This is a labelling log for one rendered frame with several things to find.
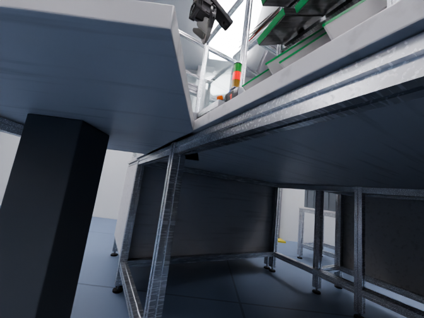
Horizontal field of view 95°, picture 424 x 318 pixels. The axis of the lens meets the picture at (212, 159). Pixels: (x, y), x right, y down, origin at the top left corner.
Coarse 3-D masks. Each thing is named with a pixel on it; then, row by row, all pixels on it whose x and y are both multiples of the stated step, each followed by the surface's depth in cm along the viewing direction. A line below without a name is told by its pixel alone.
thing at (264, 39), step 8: (288, 8) 56; (280, 16) 56; (288, 16) 56; (296, 16) 57; (304, 16) 58; (312, 16) 59; (320, 16) 60; (272, 24) 60; (280, 24) 58; (288, 24) 60; (296, 24) 61; (304, 24) 62; (264, 32) 63; (272, 32) 61; (280, 32) 63; (288, 32) 64; (296, 32) 66; (312, 32) 69; (264, 40) 65; (272, 40) 66; (280, 40) 68; (288, 40) 70
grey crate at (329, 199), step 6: (306, 192) 248; (312, 192) 241; (324, 192) 228; (306, 198) 246; (312, 198) 239; (324, 198) 227; (330, 198) 221; (306, 204) 244; (312, 204) 238; (324, 204) 225; (330, 204) 220; (330, 210) 219
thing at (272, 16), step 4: (276, 8) 156; (276, 12) 159; (268, 16) 163; (272, 16) 164; (264, 20) 167; (268, 20) 166; (272, 20) 165; (260, 24) 172; (264, 24) 170; (256, 28) 176; (260, 28) 175; (252, 32) 183; (256, 32) 179; (252, 36) 185
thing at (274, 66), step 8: (320, 32) 59; (304, 40) 56; (296, 48) 55; (280, 56) 52; (272, 64) 51; (280, 64) 52; (264, 72) 66; (272, 72) 51; (256, 80) 64; (248, 88) 63
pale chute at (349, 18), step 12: (372, 0) 44; (384, 0) 46; (348, 12) 40; (360, 12) 42; (372, 12) 44; (324, 24) 37; (336, 24) 39; (348, 24) 40; (324, 36) 56; (336, 36) 38; (300, 48) 52; (312, 48) 54; (288, 60) 50
